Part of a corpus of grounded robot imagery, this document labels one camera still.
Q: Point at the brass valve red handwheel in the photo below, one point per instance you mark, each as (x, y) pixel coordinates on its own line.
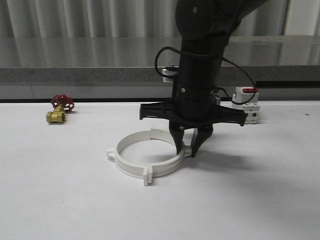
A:
(62, 104)

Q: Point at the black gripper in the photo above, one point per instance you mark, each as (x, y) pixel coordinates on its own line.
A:
(193, 108)

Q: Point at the white circuit breaker red switch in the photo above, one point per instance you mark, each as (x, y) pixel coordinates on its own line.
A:
(252, 107)

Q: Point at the white half pipe clamp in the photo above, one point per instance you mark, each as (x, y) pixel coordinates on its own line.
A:
(127, 162)
(163, 160)

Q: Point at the grey stone countertop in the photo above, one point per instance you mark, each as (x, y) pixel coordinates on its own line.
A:
(35, 68)

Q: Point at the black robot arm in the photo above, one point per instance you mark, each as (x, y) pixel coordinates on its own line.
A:
(205, 27)

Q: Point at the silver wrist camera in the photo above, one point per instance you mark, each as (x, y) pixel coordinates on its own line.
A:
(169, 71)

